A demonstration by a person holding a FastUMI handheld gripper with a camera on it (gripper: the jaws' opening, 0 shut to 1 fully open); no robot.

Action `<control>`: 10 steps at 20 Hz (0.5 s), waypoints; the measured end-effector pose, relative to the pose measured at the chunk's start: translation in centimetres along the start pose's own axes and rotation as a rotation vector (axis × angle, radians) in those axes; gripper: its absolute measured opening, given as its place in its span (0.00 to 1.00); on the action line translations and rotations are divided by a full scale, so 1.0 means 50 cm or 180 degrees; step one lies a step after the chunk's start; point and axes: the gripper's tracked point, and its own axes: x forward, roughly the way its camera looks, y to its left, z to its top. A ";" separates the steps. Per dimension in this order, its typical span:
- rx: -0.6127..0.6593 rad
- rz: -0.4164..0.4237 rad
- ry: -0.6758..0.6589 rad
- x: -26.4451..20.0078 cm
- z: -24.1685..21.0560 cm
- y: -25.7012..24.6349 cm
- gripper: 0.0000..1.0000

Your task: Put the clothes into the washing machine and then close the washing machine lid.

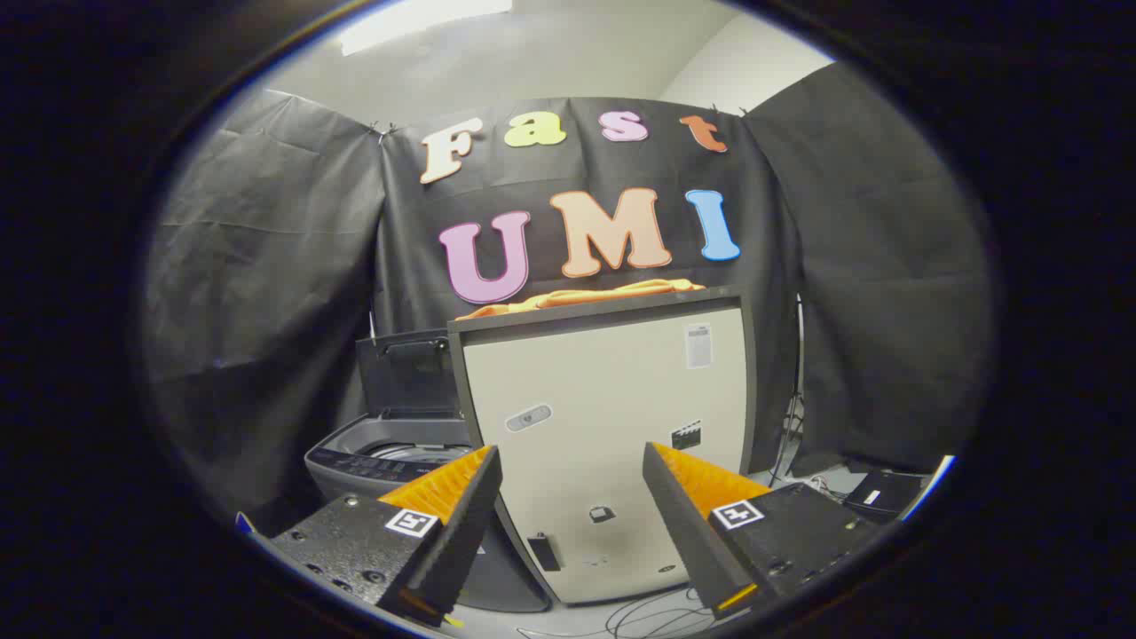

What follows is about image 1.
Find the black backdrop cloth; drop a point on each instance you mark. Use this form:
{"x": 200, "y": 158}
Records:
{"x": 266, "y": 266}

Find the flat black box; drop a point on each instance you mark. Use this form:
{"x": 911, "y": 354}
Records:
{"x": 883, "y": 493}

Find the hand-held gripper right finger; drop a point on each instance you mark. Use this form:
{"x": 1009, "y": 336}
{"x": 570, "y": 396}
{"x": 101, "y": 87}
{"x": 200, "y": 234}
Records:
{"x": 683, "y": 524}

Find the white cabinet with dark top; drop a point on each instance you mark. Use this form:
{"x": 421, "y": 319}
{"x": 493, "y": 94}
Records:
{"x": 603, "y": 382}

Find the orange buttoned shirt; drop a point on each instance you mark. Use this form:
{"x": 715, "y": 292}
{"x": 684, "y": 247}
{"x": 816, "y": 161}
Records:
{"x": 577, "y": 297}

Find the thin metal stand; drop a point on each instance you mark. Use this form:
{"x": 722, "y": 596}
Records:
{"x": 792, "y": 390}

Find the grey washing machine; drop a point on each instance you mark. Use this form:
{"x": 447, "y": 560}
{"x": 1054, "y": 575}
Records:
{"x": 355, "y": 463}

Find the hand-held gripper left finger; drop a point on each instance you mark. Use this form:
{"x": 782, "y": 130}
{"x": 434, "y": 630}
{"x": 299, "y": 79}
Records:
{"x": 457, "y": 524}

